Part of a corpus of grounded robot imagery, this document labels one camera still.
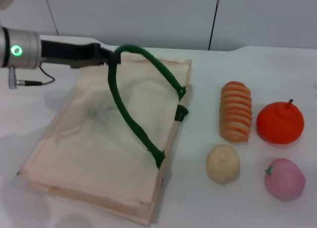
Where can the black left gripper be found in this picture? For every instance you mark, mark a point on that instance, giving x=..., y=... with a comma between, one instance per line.
x=64, y=53

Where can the orange toy fruit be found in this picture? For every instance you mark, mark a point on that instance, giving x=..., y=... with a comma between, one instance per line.
x=280, y=124

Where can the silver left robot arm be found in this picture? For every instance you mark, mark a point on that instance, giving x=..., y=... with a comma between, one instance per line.
x=22, y=48

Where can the orange striped spiral bread toy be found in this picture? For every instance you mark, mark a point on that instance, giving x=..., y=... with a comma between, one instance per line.
x=235, y=111

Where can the beige toy potato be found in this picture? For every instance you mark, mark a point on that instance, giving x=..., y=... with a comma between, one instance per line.
x=223, y=165

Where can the pink toy peach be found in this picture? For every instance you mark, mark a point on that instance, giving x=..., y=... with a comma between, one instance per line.
x=284, y=181

